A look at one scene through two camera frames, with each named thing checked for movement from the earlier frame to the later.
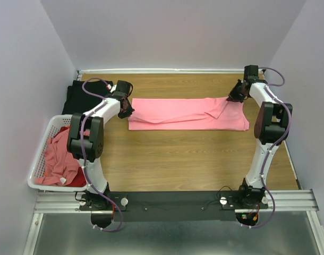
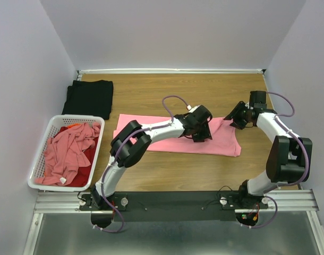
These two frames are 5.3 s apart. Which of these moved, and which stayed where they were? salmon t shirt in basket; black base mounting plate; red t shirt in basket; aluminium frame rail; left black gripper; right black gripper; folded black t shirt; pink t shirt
Moved: left black gripper; pink t shirt; right black gripper
Stayed: aluminium frame rail; salmon t shirt in basket; black base mounting plate; red t shirt in basket; folded black t shirt
